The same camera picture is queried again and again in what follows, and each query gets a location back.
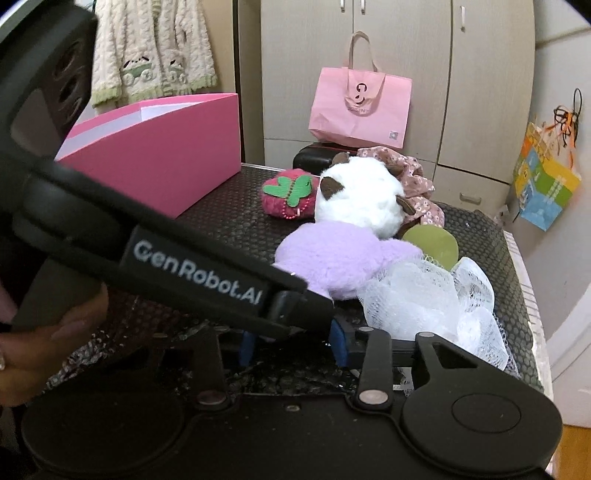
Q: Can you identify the purple plush toy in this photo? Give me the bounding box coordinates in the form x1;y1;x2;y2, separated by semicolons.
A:
273;221;423;300

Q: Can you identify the white mesh bath sponge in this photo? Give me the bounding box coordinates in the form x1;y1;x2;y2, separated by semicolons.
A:
358;257;509;370

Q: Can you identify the green plush ball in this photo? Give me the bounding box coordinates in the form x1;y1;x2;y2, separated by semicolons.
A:
402;224;459;271

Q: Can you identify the white panda plush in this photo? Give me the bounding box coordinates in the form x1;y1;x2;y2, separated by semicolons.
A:
315;152;416;240

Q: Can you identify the pink strawberry plush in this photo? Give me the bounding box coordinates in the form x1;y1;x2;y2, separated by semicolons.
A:
260;168;320;220

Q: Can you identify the pink floral scrunchie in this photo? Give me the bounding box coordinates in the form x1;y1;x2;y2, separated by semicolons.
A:
356;146;445;229

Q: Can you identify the left hand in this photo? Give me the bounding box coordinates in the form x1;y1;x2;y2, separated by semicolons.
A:
1;285;108;407

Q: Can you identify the black dotted table mat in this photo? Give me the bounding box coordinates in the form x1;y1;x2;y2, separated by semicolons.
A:
47;165;544;395

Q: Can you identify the pink cardboard box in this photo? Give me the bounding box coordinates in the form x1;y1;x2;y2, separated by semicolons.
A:
55;93;242;218

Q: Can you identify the black suitcase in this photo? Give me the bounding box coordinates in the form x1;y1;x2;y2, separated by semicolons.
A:
291;142;356;175

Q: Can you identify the cream knitted cardigan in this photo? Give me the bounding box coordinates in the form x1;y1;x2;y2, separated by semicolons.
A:
90;0;217;113

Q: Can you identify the pink paper shopping bag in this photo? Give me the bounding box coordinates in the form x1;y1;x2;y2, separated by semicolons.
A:
308;31;413;149

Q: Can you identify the colourful hanging gift bag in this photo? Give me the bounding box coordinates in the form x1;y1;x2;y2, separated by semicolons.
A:
513;89;583;231

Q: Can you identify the beige wardrobe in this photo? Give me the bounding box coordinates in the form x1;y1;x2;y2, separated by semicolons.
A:
233;1;535;215

